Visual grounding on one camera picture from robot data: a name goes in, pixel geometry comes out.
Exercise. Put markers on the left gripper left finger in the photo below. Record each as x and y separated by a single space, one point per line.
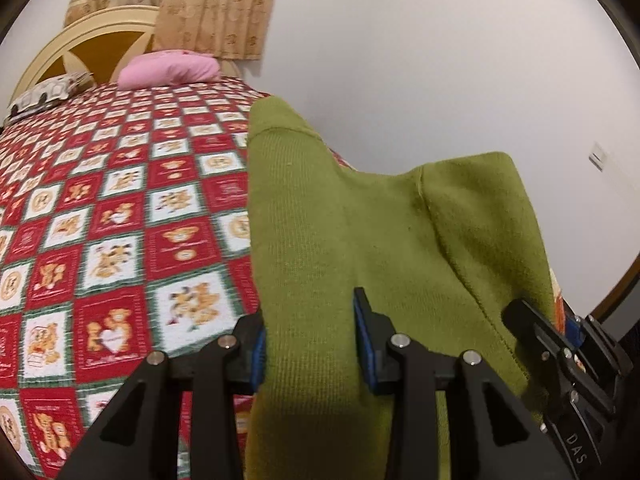
136 434

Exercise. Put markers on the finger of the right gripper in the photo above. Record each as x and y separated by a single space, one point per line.
554 353
602 356

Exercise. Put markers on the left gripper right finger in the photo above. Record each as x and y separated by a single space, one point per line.
453 416

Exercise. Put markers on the green orange knitted sweater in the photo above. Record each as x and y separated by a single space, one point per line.
441 250

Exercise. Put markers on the red bear patchwork bedspread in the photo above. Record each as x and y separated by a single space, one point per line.
124 229

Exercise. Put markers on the white car print pillow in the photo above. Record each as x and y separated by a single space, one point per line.
47 94

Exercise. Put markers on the pink pillow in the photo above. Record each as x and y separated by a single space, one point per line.
168 68

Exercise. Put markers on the cream wooden headboard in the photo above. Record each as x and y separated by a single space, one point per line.
102 43

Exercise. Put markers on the white wall switch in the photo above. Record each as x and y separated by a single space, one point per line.
598 156

